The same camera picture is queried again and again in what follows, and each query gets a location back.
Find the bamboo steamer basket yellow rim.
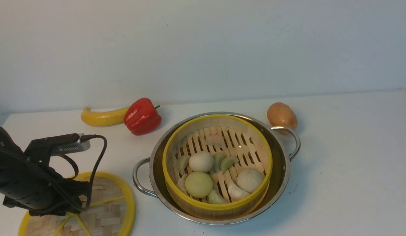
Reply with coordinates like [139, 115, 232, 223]
[162, 114, 273, 220]

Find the brown potato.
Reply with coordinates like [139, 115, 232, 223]
[267, 103, 298, 130]

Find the woven bamboo steamer lid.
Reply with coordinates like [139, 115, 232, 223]
[18, 172, 136, 236]

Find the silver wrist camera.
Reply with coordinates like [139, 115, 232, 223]
[50, 133, 91, 156]

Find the pale green bun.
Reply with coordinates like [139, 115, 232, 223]
[185, 172, 213, 198]

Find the white bun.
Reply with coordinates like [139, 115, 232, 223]
[188, 151, 214, 173]
[237, 168, 265, 194]

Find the white dumpling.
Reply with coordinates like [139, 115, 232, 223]
[228, 182, 250, 200]

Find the red bell pepper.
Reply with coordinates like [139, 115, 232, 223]
[124, 97, 162, 136]

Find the stainless steel pot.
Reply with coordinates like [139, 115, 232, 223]
[132, 112, 301, 225]

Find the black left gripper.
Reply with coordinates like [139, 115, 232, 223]
[0, 127, 91, 216]

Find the green dumpling front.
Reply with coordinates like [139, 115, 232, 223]
[207, 189, 228, 204]

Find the green dumpling left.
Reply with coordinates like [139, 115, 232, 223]
[177, 155, 191, 175]

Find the yellow banana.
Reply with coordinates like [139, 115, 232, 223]
[80, 107, 128, 127]

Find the pink dumpling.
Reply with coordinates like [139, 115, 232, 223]
[205, 133, 227, 149]

